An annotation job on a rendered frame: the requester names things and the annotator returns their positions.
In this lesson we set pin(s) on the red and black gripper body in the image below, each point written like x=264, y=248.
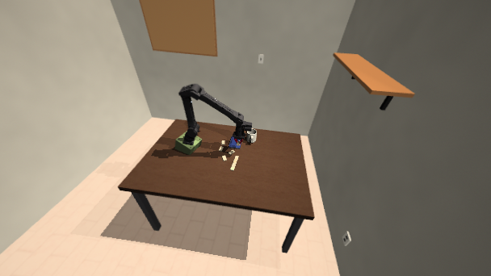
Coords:
x=238, y=135

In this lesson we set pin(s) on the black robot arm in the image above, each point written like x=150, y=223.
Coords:
x=194, y=91

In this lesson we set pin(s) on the white mug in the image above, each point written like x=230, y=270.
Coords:
x=248, y=136

